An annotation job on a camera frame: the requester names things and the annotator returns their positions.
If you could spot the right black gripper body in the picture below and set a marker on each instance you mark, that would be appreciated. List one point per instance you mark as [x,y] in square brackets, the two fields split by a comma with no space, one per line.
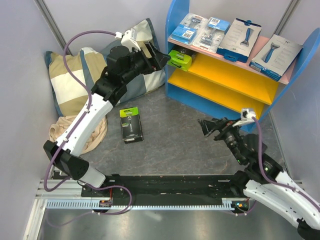
[225,126]

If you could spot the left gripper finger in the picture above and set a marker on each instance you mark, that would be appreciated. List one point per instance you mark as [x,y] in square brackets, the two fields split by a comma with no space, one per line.
[161,61]
[155,53]

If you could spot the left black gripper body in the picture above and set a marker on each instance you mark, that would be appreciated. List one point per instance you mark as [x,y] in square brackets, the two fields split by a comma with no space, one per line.
[148,65]

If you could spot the black green razor box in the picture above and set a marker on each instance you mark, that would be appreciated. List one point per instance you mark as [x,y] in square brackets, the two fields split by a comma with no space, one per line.
[181,58]
[131,127]

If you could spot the blue Gillette razor blister pack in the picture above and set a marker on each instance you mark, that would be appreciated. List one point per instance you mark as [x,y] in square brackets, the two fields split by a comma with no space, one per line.
[189,28]

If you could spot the Harry's razor pack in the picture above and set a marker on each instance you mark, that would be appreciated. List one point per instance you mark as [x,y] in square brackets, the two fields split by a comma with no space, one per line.
[275,57]
[239,40]

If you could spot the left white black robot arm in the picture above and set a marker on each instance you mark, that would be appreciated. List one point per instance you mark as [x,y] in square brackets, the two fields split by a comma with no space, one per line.
[123,64]

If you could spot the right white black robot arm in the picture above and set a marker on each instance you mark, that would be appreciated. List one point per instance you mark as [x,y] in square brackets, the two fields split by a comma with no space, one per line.
[263,179]

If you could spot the colourful wooden shelf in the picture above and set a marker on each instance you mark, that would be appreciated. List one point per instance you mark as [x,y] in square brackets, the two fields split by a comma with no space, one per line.
[221,88]

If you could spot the checked blue beige pillow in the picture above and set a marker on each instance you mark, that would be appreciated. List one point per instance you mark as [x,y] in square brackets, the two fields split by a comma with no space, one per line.
[71,77]

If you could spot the beige crumpled cloth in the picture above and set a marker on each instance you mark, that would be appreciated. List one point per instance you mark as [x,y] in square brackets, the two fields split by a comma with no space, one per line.
[97,136]

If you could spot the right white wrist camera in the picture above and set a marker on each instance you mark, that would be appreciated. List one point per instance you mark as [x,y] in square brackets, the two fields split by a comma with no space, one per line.
[247,116]

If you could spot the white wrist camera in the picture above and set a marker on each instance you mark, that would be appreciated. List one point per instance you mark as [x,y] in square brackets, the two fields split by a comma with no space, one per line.
[247,116]
[127,40]

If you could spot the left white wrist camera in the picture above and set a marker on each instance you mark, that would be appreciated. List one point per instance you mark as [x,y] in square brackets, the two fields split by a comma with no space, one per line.
[127,40]

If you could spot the grey slotted cable duct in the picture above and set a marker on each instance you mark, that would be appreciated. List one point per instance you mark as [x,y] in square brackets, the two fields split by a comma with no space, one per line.
[97,204]

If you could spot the aluminium frame rail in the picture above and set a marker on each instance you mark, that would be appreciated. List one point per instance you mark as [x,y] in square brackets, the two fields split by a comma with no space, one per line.
[62,214]

